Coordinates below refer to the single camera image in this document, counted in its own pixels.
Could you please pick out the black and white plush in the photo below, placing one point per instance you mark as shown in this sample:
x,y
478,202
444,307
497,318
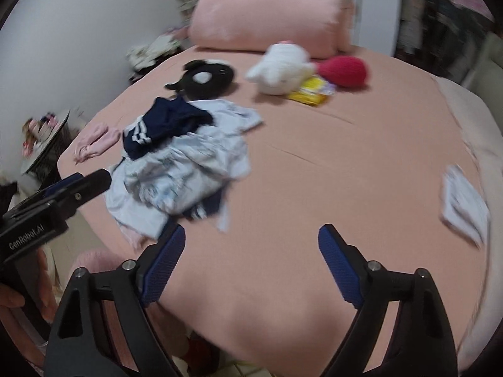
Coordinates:
x,y
203,80

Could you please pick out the yellow snack packet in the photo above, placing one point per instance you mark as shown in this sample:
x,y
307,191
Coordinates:
x,y
313,92

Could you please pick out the dark side basket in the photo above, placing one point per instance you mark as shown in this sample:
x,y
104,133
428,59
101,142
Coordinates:
x,y
43,160

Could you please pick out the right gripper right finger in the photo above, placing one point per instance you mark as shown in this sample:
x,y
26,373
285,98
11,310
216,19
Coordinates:
x,y
422,342

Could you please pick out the red plush toy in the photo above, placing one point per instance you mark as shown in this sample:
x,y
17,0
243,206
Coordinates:
x,y
344,71

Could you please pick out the folded white garment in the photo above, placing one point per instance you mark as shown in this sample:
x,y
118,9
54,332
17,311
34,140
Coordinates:
x,y
463,208

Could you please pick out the beige knitted blanket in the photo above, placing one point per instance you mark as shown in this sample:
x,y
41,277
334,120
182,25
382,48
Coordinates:
x,y
484,141

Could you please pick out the small pink garment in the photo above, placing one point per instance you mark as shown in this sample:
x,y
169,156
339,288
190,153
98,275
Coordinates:
x,y
96,142

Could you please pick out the light patterned clothes pile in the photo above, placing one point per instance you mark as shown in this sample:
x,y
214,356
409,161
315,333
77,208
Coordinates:
x,y
186,175

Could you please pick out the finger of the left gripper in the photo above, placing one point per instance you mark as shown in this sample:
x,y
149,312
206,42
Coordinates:
x,y
76,195
62,184

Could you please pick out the navy shorts with white stripes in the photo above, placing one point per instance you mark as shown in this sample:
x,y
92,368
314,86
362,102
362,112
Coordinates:
x,y
166,118

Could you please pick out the person's left hand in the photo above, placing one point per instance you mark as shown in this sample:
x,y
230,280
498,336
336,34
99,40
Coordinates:
x,y
29,277

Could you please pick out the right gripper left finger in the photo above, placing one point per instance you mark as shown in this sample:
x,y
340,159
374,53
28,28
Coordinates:
x,y
81,341

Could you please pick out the white plush toy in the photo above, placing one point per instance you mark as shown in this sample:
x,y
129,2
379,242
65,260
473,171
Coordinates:
x,y
282,69

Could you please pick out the large pink pillow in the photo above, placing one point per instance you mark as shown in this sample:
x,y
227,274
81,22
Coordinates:
x,y
322,27

